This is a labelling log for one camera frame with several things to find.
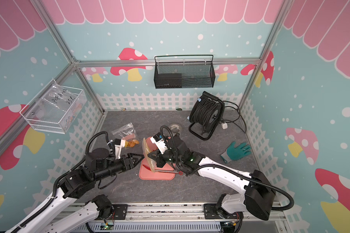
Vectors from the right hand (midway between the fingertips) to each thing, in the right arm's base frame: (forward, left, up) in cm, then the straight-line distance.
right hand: (148, 155), depth 70 cm
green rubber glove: (+13, -50, -23) cm, 56 cm away
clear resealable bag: (-3, -2, -2) cm, 4 cm away
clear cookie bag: (+24, +20, -13) cm, 33 cm away
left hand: (-3, +2, +1) cm, 4 cm away
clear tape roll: (+35, -12, -23) cm, 43 cm away
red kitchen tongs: (0, -5, -20) cm, 20 cm away
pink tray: (0, +6, -23) cm, 24 cm away
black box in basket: (+49, -9, +9) cm, 51 cm away
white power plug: (+34, -48, -19) cm, 62 cm away
